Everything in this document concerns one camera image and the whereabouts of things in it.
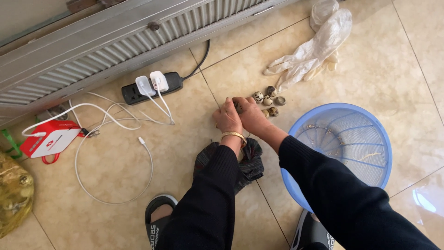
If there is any person's left hand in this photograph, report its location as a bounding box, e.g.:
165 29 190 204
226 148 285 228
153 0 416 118
212 97 244 135

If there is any person's right hand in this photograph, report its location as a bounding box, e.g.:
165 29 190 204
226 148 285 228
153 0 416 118
232 97 274 138

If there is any cluster of speckled quail eggs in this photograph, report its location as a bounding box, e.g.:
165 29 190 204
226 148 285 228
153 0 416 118
252 85 287 119

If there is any dark plaid cloth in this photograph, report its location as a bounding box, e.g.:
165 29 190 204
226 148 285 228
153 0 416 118
193 137 265 196

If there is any black power strip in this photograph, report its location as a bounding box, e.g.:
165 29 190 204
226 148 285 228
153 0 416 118
121 72 184 106

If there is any white disposable glove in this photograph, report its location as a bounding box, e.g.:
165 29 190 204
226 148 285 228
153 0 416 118
263 8 353 93
304 0 340 82

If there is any white charger plug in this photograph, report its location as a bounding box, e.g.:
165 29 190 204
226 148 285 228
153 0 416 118
135 76 157 97
149 71 169 93

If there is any blue plastic strainer basket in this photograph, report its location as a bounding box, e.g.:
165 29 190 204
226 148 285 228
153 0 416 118
280 103 393 213

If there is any black slipper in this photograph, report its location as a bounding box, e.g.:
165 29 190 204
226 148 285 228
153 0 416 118
290 209 336 250
144 194 179 250

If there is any red and white power bank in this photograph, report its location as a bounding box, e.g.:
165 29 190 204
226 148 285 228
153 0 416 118
20 120 82 159

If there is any yellow mesh bag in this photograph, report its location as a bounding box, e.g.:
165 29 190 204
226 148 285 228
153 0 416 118
0 151 35 239

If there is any gold bracelet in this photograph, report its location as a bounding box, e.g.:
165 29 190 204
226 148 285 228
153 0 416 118
221 131 247 149

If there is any black power cord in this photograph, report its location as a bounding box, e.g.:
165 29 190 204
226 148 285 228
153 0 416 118
182 39 211 81

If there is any white charging cable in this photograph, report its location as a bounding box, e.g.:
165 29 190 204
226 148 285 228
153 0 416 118
22 103 143 138
74 91 175 205

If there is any grey metal door frame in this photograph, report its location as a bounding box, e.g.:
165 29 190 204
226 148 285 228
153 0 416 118
0 0 300 128

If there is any red strap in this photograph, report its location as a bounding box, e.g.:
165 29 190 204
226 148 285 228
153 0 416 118
41 152 60 165

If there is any green strap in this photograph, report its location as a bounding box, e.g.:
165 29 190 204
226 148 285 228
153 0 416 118
1 129 23 160

